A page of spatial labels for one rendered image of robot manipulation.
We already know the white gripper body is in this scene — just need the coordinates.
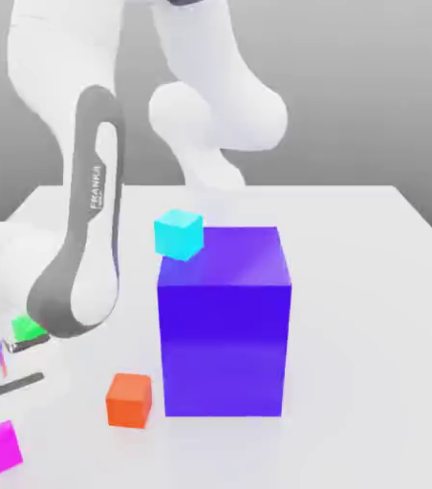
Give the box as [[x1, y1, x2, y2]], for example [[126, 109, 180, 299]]
[[0, 372, 46, 420]]

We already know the small green cube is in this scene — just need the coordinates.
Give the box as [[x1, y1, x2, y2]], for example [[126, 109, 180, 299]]
[[11, 314, 50, 343]]

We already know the small orange cube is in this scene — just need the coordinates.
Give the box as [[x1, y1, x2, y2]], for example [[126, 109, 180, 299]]
[[105, 372, 153, 430]]

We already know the small cyan cube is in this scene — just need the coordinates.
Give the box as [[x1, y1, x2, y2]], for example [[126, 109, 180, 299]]
[[153, 208, 205, 263]]

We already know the large blue box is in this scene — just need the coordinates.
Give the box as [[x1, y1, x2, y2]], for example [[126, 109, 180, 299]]
[[157, 225, 292, 418]]

